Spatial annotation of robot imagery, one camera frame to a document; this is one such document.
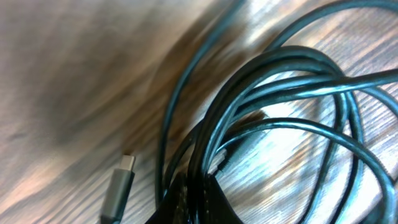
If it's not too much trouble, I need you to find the black USB cable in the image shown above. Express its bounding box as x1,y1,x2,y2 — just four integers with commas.
99,0,398,224

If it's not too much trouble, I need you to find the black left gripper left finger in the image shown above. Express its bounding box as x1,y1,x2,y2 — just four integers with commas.
146,173,188,224

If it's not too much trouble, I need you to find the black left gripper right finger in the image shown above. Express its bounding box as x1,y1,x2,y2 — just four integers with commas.
204,175,243,224

